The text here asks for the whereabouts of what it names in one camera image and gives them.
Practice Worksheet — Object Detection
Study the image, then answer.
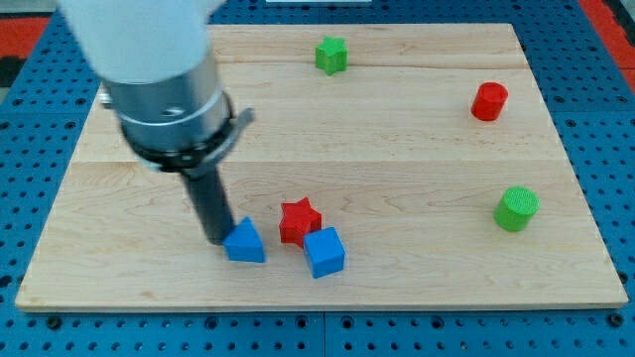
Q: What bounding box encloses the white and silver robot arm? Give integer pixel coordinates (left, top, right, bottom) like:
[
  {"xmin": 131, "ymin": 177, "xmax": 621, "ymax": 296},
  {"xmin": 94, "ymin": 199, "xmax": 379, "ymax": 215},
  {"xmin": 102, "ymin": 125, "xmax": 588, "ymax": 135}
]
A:
[{"xmin": 59, "ymin": 0, "xmax": 246, "ymax": 178}]

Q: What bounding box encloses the red star block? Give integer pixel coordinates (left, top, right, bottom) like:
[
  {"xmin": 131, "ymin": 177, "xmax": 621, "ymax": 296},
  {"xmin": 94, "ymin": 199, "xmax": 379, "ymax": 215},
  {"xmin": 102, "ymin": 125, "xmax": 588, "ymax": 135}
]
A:
[{"xmin": 279, "ymin": 197, "xmax": 322, "ymax": 249}]

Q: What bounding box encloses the wooden board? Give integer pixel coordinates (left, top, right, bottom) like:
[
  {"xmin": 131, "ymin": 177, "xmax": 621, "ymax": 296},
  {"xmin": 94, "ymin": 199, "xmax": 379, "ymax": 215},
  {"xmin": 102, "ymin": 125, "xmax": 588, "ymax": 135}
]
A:
[{"xmin": 16, "ymin": 24, "xmax": 628, "ymax": 312}]

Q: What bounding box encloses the blue cube block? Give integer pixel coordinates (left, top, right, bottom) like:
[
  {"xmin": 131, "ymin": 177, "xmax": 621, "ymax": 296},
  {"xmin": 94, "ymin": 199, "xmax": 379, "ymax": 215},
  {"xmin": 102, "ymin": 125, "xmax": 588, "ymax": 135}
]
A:
[{"xmin": 304, "ymin": 227, "xmax": 346, "ymax": 279}]

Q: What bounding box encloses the blue triangle block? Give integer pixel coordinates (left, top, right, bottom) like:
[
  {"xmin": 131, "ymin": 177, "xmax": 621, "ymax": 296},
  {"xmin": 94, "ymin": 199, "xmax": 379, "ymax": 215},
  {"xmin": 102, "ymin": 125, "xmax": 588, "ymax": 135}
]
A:
[{"xmin": 222, "ymin": 216, "xmax": 266, "ymax": 263}]

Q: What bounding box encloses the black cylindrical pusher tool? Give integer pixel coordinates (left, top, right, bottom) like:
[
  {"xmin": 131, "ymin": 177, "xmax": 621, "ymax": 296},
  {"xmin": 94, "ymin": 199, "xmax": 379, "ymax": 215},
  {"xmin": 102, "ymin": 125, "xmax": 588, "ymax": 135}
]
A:
[{"xmin": 181, "ymin": 168, "xmax": 235, "ymax": 245}]

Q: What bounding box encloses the green star block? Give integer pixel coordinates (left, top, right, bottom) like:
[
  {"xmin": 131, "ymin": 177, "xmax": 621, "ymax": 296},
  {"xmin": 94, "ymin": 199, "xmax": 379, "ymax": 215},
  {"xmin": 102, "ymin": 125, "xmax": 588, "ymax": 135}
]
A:
[{"xmin": 315, "ymin": 36, "xmax": 348, "ymax": 75}]

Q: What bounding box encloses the red cylinder block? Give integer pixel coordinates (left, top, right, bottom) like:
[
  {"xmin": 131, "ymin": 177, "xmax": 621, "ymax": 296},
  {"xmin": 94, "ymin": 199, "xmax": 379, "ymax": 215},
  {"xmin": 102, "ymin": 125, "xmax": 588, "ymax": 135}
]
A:
[{"xmin": 470, "ymin": 81, "xmax": 509, "ymax": 121}]

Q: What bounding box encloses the green cylinder block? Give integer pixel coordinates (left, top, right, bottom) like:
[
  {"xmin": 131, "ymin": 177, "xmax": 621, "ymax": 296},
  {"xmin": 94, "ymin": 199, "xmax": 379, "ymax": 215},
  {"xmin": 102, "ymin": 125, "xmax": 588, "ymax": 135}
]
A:
[{"xmin": 493, "ymin": 186, "xmax": 540, "ymax": 232}]

